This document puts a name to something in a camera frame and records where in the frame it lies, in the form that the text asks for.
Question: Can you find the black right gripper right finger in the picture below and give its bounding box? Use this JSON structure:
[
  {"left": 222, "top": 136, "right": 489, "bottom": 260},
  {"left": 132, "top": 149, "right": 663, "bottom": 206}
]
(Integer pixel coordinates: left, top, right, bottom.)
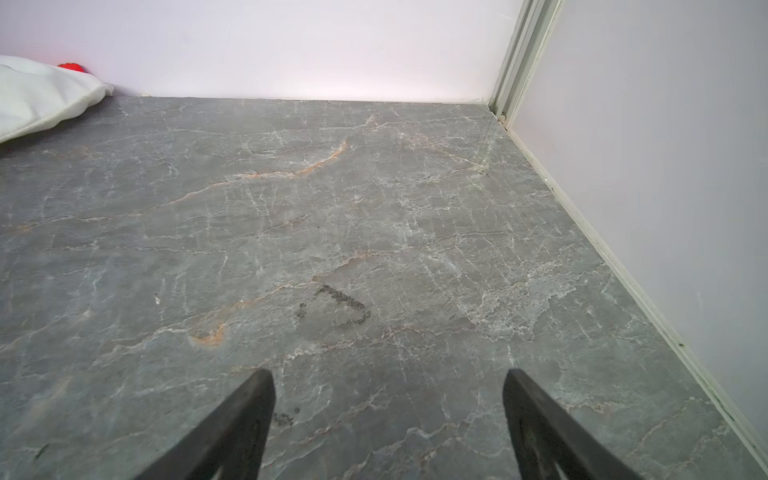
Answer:
[{"left": 503, "top": 368, "right": 640, "bottom": 479}]

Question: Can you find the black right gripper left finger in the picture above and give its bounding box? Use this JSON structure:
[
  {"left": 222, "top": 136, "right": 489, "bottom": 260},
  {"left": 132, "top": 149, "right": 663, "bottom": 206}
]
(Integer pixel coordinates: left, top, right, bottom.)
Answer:
[{"left": 137, "top": 369, "right": 276, "bottom": 479}]

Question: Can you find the colourful rainbow kids jacket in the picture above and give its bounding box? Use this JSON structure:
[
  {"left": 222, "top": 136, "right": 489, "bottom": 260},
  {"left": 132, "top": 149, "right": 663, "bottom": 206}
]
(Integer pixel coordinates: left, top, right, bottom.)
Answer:
[{"left": 1, "top": 55, "right": 114, "bottom": 143}]

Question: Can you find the aluminium frame corner post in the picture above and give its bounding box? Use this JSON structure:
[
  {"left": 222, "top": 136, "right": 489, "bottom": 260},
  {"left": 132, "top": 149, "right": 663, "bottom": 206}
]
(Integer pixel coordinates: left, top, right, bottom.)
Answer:
[{"left": 488, "top": 0, "right": 563, "bottom": 130}]

